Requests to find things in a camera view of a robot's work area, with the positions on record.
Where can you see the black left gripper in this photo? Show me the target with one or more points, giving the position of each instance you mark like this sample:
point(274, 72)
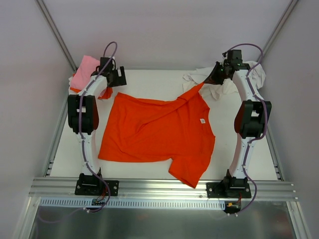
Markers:
point(119, 77)

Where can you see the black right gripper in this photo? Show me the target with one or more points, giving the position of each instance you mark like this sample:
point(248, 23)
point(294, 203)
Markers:
point(217, 74)

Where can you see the orange t shirt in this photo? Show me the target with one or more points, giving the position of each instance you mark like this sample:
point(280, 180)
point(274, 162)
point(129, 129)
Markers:
point(145, 130)
point(106, 94)

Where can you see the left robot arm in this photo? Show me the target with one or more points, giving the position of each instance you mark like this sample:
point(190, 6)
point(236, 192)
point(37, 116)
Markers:
point(95, 79)

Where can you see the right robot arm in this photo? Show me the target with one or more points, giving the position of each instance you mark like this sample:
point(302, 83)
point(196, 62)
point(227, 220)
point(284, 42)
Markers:
point(250, 124)

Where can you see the crumpled white t shirt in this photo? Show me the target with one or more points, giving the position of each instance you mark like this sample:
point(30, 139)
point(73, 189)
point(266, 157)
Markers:
point(193, 78)

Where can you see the folded orange t shirt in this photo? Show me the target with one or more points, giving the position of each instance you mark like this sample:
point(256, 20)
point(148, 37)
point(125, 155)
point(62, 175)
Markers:
point(106, 94)

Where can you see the folded pink t shirt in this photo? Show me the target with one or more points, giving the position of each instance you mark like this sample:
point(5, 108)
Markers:
point(82, 76)

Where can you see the right corner frame post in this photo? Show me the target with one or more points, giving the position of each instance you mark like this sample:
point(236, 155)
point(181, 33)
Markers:
point(280, 25)

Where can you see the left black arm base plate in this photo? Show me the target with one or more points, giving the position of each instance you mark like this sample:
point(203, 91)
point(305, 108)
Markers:
point(94, 187)

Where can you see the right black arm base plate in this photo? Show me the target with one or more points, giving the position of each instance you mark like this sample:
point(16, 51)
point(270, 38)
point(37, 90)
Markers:
point(226, 190)

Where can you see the white slotted cable duct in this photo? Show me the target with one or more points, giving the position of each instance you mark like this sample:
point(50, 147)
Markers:
point(134, 203)

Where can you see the aluminium mounting rail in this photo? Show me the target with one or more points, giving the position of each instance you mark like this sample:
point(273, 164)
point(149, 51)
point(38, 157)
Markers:
point(160, 189)

